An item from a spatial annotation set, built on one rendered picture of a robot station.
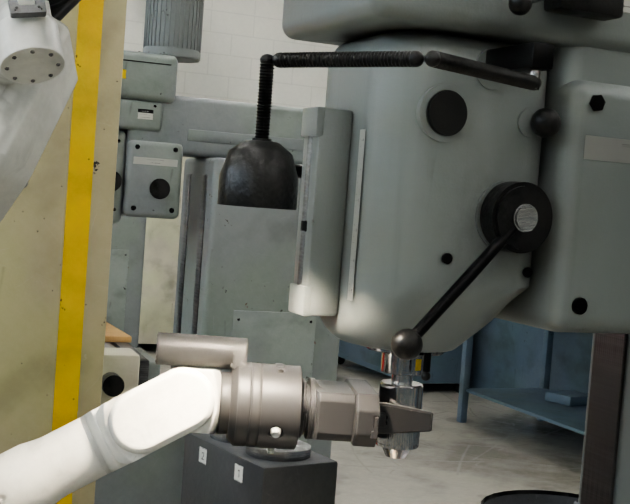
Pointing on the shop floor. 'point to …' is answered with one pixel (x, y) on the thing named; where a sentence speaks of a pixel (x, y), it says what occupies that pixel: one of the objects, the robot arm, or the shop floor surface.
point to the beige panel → (55, 259)
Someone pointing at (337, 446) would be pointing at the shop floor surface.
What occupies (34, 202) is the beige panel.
